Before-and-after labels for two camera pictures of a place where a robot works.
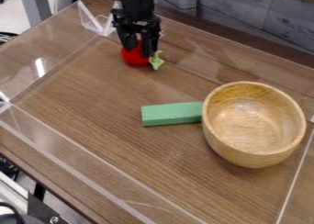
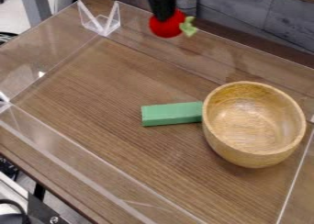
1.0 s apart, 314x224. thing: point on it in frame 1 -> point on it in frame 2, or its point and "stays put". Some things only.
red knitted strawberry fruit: [136, 58] -> [173, 27]
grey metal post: [37, 5] stays put
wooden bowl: [253, 123] stays put
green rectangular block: [172, 113] stays put
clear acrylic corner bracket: [97, 23] stays put
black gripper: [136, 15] -> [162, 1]
